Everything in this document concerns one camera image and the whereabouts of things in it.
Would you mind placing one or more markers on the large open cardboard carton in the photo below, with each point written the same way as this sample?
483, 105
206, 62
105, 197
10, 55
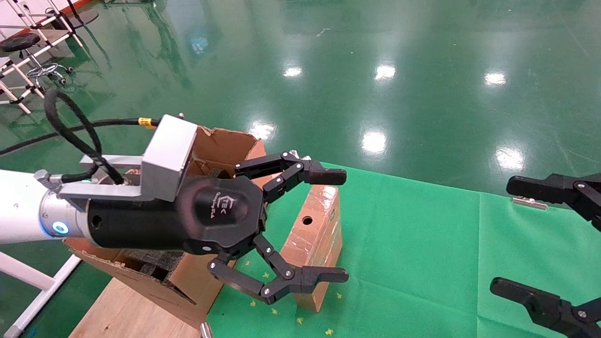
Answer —
225, 145

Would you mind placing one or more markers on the green cloth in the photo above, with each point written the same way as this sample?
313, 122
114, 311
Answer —
422, 258

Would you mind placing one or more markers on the white tube table frame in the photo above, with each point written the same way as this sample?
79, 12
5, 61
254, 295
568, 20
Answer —
23, 272

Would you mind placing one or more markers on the black round base stand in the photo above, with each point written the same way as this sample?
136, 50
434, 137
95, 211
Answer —
84, 19

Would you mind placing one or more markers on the white pipe rack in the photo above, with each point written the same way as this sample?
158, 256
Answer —
55, 41

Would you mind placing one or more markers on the small taped cardboard box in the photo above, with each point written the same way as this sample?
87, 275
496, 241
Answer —
314, 234

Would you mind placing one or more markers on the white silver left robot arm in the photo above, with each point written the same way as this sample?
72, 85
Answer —
19, 206

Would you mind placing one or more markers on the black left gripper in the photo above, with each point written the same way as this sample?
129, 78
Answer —
216, 211

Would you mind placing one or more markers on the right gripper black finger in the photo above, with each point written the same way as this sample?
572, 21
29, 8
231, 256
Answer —
563, 188
549, 307

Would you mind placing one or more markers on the black round stool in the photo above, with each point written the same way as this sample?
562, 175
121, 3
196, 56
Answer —
19, 41

